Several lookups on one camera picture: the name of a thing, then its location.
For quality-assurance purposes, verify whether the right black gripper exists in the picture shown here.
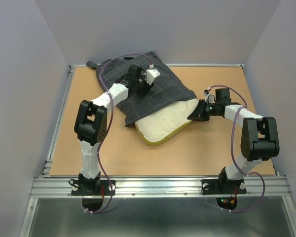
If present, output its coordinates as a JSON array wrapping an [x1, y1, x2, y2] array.
[[187, 99, 220, 122]]

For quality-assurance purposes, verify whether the dark grey checked pillowcase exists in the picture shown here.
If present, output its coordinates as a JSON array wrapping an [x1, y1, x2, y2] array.
[[86, 51, 196, 127]]

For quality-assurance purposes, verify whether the white pillow yellow edge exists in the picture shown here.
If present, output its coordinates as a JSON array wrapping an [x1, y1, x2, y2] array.
[[134, 99, 198, 146]]

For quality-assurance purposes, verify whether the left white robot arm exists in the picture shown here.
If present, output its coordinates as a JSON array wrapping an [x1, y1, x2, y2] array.
[[69, 65, 160, 196]]

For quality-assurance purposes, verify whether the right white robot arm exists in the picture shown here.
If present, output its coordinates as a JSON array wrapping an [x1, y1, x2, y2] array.
[[188, 85, 280, 194]]

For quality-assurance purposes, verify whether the metal front panel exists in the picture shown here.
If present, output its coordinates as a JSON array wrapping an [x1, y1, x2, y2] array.
[[21, 197, 296, 237]]

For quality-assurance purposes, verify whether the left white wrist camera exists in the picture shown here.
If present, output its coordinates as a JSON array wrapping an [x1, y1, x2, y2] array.
[[145, 69, 161, 85]]

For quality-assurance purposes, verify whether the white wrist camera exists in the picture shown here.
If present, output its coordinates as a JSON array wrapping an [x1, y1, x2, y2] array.
[[145, 69, 161, 85], [203, 87, 216, 104]]

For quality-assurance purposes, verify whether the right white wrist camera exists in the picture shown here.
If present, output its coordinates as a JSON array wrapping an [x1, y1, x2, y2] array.
[[203, 87, 216, 104]]

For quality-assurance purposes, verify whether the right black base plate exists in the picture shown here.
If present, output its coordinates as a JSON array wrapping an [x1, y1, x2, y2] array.
[[201, 178, 247, 196]]

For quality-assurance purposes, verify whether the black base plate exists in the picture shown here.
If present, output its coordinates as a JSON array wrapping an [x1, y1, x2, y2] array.
[[201, 178, 247, 196], [68, 179, 116, 196]]

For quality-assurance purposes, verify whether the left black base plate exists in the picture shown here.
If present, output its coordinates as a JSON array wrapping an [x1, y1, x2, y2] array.
[[68, 179, 116, 196]]

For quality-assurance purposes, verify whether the aluminium frame rail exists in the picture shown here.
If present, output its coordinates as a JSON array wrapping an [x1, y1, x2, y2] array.
[[31, 64, 293, 198]]

